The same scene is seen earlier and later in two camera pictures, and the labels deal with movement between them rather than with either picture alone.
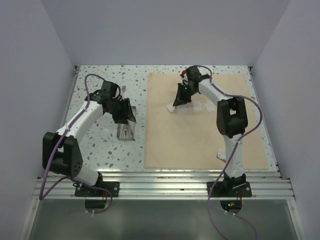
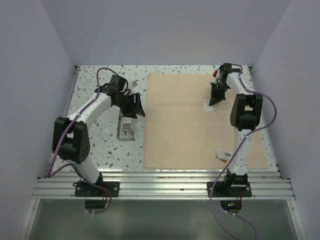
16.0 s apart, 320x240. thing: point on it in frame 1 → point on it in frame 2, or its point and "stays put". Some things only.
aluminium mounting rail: x=170 y=185 stays put
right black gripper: x=181 y=99 → x=215 y=98
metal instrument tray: x=127 y=132 stays put
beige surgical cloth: x=187 y=136 stays put
